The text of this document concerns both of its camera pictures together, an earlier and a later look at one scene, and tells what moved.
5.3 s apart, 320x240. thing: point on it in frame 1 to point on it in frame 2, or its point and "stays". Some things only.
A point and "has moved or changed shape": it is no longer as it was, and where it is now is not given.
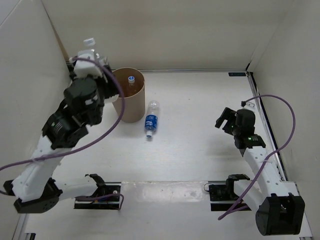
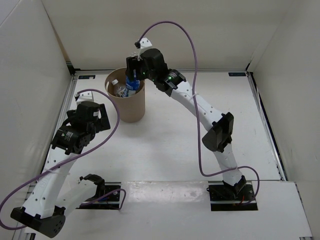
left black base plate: (109, 188) stays
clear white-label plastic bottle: (88, 42) has moved or changed shape
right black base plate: (222, 196) stays
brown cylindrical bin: (133, 83) stays
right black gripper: (228, 114) to (133, 63)
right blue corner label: (237, 74) stays
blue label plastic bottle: (151, 118) to (132, 84)
